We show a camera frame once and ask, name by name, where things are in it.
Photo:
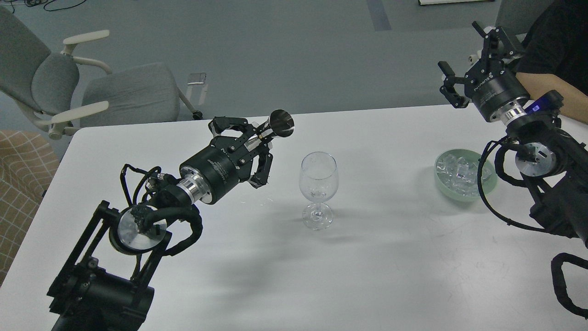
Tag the clear wine glass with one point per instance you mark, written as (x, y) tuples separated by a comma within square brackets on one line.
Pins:
[(318, 182)]

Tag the grey office chair left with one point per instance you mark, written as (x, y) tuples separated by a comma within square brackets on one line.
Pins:
[(61, 93)]

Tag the person black shirt torso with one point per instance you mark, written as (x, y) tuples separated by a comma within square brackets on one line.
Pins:
[(557, 43)]

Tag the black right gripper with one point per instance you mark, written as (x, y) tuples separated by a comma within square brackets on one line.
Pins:
[(488, 83)]

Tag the steel double jigger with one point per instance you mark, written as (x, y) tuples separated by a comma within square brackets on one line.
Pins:
[(279, 124)]

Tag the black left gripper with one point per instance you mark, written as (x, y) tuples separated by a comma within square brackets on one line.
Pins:
[(225, 162)]

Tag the grey office chair right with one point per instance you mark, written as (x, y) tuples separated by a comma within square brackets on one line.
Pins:
[(517, 16)]

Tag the checkered beige cushion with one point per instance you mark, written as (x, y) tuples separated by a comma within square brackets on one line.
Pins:
[(27, 167)]

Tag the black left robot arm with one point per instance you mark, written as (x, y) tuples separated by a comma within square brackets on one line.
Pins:
[(104, 285)]

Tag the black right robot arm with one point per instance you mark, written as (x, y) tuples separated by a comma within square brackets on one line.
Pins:
[(535, 153)]

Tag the green ice bowl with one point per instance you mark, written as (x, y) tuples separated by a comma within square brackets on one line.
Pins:
[(457, 173)]

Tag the grey office chair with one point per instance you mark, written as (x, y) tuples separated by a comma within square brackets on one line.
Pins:
[(61, 93), (517, 16)]

